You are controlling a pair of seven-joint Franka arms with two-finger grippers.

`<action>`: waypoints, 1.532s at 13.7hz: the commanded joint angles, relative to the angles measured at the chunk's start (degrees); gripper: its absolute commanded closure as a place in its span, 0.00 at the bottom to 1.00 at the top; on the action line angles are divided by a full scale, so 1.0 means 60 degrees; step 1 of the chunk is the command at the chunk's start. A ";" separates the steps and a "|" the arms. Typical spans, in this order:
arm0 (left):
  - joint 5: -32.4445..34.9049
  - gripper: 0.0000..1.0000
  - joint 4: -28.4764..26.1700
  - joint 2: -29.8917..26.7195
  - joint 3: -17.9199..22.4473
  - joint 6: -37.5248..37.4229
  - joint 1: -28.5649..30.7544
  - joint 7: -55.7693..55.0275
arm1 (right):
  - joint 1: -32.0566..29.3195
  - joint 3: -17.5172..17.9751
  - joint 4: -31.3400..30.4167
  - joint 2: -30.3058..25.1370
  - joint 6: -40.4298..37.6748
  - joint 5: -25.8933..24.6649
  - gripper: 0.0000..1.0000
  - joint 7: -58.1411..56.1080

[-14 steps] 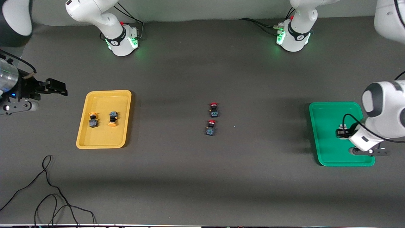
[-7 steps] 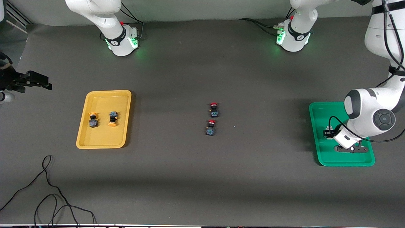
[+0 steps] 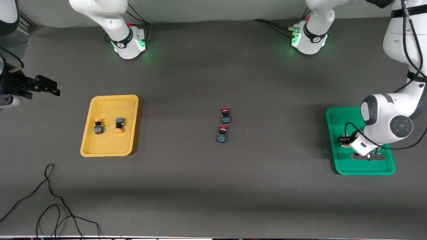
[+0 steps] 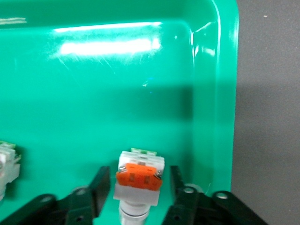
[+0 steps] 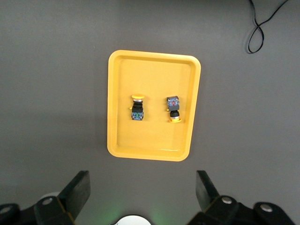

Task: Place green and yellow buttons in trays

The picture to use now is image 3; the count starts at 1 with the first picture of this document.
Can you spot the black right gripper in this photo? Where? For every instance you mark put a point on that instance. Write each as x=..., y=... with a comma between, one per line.
x=12, y=83

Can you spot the red push button switch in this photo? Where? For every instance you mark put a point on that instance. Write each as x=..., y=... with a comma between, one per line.
x=222, y=134
x=225, y=115

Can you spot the yellow plastic tray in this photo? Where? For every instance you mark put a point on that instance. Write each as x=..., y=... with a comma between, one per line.
x=110, y=143

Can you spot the green plastic tray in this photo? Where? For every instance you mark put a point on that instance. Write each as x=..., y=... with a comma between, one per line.
x=337, y=123

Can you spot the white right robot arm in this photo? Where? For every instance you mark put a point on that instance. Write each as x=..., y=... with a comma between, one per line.
x=116, y=20

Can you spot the aluminium frame rail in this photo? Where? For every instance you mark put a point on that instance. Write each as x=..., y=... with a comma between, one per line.
x=25, y=21

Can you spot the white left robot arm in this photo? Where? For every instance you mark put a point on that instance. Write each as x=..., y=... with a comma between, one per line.
x=397, y=40

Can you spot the yellow push button switch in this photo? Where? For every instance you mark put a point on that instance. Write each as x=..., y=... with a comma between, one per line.
x=97, y=126
x=118, y=125

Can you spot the dark grey table cloth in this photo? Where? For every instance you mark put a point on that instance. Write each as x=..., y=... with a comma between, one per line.
x=213, y=186

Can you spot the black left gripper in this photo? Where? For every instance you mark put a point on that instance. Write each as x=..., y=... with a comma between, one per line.
x=344, y=139

